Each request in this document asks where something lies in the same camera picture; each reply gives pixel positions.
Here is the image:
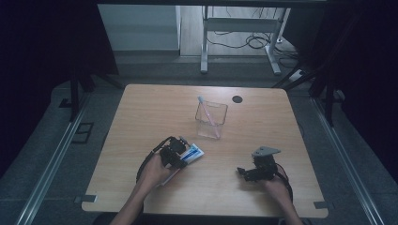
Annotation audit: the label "white metal desk frame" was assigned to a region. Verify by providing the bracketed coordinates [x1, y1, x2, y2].
[200, 5, 291, 77]

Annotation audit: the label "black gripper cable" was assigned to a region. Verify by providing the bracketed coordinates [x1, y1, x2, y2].
[135, 135, 174, 184]
[275, 162, 295, 203]

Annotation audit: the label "pink toothbrush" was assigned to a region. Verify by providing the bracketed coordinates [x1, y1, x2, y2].
[196, 95, 222, 139]

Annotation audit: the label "aluminium floor rail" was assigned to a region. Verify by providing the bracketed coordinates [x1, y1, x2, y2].
[311, 97, 384, 225]
[14, 93, 92, 225]

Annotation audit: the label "black rectangular floor frame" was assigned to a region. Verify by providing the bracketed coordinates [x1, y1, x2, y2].
[70, 122, 95, 145]

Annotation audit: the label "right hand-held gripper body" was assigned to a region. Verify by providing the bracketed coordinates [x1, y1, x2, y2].
[251, 145, 282, 182]

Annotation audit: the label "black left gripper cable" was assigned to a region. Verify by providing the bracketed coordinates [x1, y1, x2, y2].
[135, 135, 174, 184]

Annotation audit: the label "clear plastic cup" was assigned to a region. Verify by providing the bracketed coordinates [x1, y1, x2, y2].
[194, 99, 229, 141]

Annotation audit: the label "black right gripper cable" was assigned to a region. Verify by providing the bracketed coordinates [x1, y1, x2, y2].
[275, 162, 295, 203]

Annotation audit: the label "person's left hand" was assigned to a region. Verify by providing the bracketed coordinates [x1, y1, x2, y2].
[139, 153, 178, 192]

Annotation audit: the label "person's right hand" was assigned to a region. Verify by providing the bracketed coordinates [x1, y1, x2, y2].
[263, 174, 293, 204]

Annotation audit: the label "black metal stand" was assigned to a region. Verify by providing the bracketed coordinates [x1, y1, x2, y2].
[58, 64, 125, 123]
[271, 59, 345, 128]

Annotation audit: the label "dark curtain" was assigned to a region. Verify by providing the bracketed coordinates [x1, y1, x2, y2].
[0, 0, 120, 179]
[283, 0, 398, 176]

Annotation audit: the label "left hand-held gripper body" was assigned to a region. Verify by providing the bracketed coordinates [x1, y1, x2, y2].
[159, 135, 191, 170]

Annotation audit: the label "black floor cables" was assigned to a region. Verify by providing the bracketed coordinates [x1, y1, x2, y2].
[208, 7, 299, 61]

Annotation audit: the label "white and blue toothpaste tube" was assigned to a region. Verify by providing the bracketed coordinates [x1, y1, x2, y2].
[160, 142, 206, 188]

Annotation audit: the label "white power strip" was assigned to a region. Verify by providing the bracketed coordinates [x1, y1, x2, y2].
[288, 69, 306, 83]

